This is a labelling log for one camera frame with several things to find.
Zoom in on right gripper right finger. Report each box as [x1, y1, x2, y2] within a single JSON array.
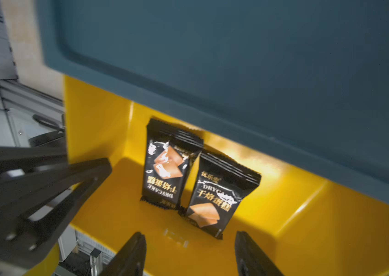
[[235, 231, 283, 276]]

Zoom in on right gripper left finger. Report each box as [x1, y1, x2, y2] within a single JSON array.
[[100, 232, 146, 276]]

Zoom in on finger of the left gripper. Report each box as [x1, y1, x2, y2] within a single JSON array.
[[0, 147, 68, 176], [0, 158, 112, 269]]

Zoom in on yellow top drawer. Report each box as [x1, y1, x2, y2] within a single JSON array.
[[63, 76, 389, 276]]

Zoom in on black cookie packet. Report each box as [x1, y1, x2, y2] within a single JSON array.
[[179, 150, 262, 240], [141, 118, 204, 210]]

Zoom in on teal drawer cabinet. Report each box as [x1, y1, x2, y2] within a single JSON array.
[[35, 1, 389, 204]]

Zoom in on aluminium mounting rail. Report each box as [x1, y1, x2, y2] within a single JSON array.
[[0, 78, 119, 276]]

